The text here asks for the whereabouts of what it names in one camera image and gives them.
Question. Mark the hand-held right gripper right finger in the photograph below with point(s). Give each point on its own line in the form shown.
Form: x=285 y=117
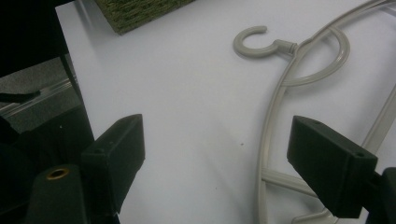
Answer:
x=330 y=168

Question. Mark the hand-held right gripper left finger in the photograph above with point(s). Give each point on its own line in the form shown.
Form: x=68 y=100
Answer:
x=120 y=155

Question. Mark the grey plastic clothes hanger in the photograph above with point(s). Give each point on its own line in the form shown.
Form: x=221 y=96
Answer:
x=271 y=124

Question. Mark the green woven basket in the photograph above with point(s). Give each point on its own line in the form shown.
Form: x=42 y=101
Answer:
x=137 y=14

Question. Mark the metal floor rail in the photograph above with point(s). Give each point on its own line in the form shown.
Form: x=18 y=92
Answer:
x=40 y=96

